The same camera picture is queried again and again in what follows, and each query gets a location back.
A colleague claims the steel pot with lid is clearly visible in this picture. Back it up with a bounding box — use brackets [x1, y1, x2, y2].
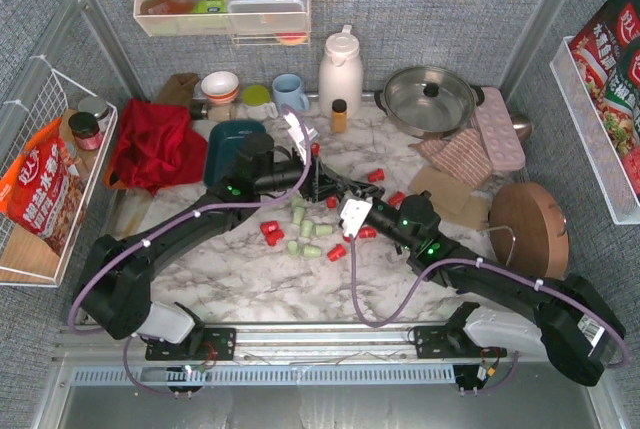
[374, 66, 485, 140]

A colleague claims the red capsule left lower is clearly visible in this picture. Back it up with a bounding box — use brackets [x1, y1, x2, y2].
[265, 229, 284, 247]

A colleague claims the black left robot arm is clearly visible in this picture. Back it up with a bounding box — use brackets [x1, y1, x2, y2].
[68, 133, 349, 344]

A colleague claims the pink egg tray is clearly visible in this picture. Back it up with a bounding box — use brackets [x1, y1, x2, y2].
[471, 85, 526, 172]

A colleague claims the teal storage basket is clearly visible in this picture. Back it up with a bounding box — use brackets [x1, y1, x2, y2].
[203, 120, 266, 188]

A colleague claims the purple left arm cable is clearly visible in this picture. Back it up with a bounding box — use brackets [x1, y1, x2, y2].
[67, 103, 314, 396]

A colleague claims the green capsule bottom left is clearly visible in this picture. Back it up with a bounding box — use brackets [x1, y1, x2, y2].
[286, 240, 300, 257]

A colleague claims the white thermos jug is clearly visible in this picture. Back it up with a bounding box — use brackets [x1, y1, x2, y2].
[318, 24, 364, 118]

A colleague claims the red cloth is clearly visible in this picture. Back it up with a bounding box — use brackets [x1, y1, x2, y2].
[111, 99, 208, 195]

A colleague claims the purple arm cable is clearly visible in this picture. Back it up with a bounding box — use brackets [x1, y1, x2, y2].
[67, 103, 314, 396]
[349, 236, 631, 395]

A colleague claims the red capsule left upper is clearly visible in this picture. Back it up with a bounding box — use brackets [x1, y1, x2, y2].
[260, 221, 279, 235]

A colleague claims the clear plastic food container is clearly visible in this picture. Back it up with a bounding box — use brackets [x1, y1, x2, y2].
[226, 0, 307, 35]

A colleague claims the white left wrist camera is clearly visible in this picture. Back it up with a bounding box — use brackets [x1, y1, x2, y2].
[284, 113, 318, 162]

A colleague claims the green capsule bottom middle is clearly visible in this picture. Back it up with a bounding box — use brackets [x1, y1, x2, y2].
[301, 244, 323, 259]

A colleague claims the white striped bowl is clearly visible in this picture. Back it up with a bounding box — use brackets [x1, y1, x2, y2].
[201, 71, 239, 105]

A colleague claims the pepper grinder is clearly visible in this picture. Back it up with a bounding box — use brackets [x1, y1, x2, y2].
[189, 102, 237, 122]

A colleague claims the brown cardboard sheet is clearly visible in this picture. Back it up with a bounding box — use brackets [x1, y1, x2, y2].
[409, 165, 473, 214]
[434, 196, 491, 230]

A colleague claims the brown paper bag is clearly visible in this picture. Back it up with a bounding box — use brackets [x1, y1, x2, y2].
[154, 73, 200, 107]

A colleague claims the red capsule upper right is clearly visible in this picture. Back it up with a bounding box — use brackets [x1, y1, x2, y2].
[367, 168, 386, 183]

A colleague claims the striped pink cloth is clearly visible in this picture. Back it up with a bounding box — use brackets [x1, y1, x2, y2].
[410, 128, 493, 189]

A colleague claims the blue mug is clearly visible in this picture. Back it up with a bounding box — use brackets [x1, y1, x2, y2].
[272, 74, 310, 114]

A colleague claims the green capsule cluster right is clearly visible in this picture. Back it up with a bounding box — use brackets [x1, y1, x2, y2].
[314, 224, 334, 237]

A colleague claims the red capsule mid right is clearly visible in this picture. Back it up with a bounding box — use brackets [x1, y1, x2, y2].
[358, 226, 377, 239]

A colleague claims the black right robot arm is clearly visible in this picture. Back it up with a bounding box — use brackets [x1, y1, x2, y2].
[338, 185, 631, 386]

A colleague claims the steel ladle bowl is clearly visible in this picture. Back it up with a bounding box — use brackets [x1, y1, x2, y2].
[510, 113, 533, 144]

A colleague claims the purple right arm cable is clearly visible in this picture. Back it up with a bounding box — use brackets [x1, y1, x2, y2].
[349, 236, 631, 395]

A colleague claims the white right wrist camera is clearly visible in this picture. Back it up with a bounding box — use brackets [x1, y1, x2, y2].
[339, 197, 372, 237]

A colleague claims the green lidded cup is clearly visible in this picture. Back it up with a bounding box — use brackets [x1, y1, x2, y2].
[241, 85, 279, 121]

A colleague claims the orange spice bottle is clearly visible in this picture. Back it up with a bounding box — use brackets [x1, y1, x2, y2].
[331, 99, 347, 133]

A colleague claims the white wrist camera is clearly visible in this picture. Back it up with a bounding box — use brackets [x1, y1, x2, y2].
[339, 197, 372, 237]
[284, 113, 318, 162]

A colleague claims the round wooden board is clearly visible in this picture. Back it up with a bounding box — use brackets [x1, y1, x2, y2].
[489, 182, 569, 279]

